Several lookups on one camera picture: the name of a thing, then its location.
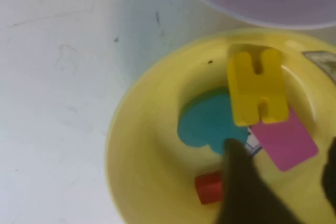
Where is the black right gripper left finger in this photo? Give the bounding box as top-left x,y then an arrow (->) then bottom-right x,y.
215,138 -> 303,224

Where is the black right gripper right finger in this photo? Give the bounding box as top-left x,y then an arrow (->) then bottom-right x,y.
322,136 -> 336,209

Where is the yellow letter H block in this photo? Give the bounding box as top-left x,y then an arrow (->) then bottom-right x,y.
226,46 -> 291,127

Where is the red minus sign piece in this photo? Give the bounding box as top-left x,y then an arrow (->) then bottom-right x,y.
194,171 -> 225,205

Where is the blue white patterned diamond piece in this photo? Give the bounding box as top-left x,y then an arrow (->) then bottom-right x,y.
244,132 -> 262,157

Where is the pink rectangle piece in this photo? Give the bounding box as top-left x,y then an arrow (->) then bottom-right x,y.
247,106 -> 319,173

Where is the teal heart piece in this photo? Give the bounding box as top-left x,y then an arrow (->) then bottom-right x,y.
176,87 -> 251,155

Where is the yellow plastic bowl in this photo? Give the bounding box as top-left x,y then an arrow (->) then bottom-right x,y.
104,27 -> 336,224

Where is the paper label on yellow bowl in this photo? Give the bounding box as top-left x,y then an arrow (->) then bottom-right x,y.
301,50 -> 336,83

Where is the pink plastic bowl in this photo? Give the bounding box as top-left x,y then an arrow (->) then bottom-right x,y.
167,0 -> 336,30

